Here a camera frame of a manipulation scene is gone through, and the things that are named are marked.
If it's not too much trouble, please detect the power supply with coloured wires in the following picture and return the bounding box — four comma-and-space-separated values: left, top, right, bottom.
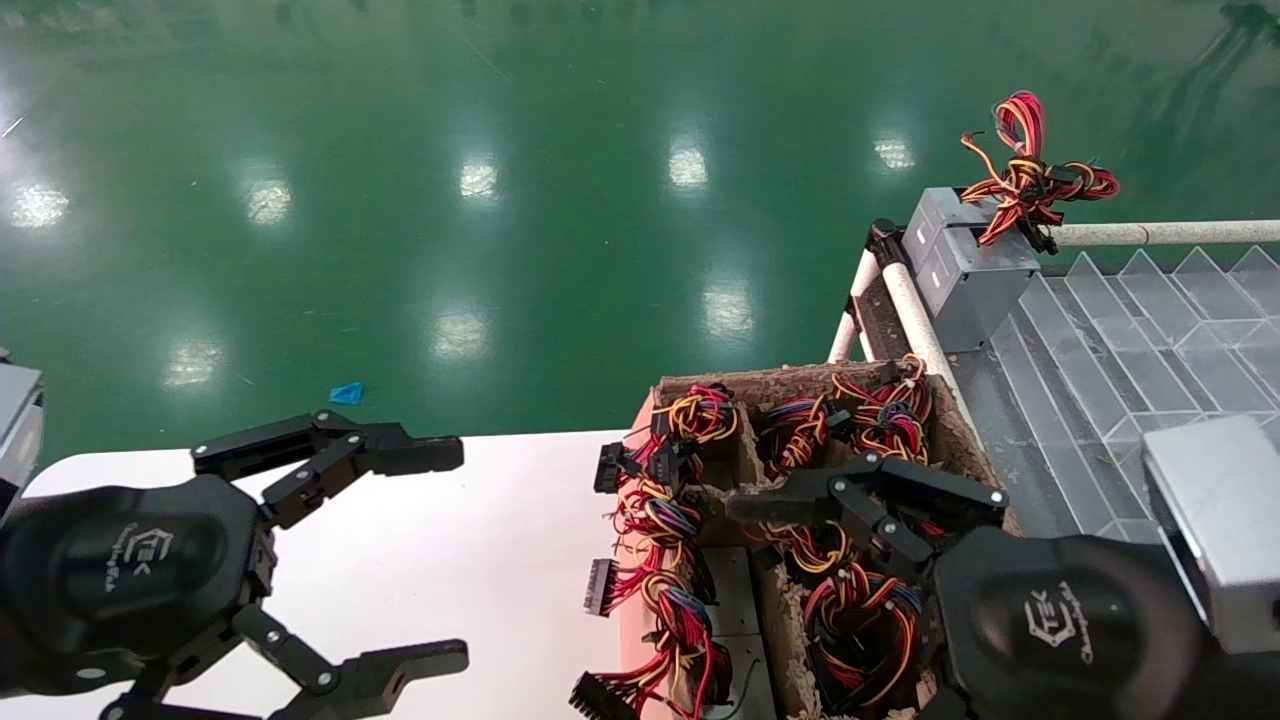
800, 565, 926, 717
755, 392, 851, 476
593, 385, 743, 498
567, 572, 779, 720
583, 478, 763, 641
835, 355, 936, 466
762, 520, 881, 576

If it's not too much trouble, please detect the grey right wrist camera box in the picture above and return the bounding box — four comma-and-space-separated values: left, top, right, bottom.
1142, 415, 1280, 656

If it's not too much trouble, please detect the brown cardboard compartment tray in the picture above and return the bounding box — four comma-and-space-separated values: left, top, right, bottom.
620, 362, 1026, 720

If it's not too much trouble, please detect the short white rack pipe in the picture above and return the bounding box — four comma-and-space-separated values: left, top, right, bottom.
828, 250, 883, 363

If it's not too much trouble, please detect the white horizontal rack pipe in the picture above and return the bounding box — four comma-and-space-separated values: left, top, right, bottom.
1055, 220, 1280, 247

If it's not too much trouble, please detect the dark rail between pipes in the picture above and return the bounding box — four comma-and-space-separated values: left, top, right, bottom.
855, 275, 916, 361

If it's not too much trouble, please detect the black pipe joint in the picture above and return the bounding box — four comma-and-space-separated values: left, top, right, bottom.
866, 218, 909, 269

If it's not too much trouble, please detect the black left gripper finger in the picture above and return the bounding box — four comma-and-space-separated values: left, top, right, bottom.
192, 410, 466, 531
100, 605, 471, 720

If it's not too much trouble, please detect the long white rack pipe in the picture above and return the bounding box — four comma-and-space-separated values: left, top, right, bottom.
880, 258, 973, 421

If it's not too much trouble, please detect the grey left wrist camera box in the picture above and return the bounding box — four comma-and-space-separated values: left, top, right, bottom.
0, 350, 46, 516

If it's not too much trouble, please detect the grey power supply with wires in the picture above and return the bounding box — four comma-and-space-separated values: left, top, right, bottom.
903, 165, 1121, 291
920, 90, 1066, 353

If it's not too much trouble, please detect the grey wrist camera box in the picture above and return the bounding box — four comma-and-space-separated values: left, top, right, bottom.
0, 350, 46, 516
1142, 415, 1280, 656

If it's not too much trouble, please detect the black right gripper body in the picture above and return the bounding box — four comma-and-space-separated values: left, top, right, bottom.
935, 528, 1203, 720

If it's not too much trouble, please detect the clear ridged plastic sheet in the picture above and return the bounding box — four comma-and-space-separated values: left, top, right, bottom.
945, 245, 1280, 546

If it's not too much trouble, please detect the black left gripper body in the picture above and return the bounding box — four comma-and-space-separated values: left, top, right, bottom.
0, 475, 278, 701

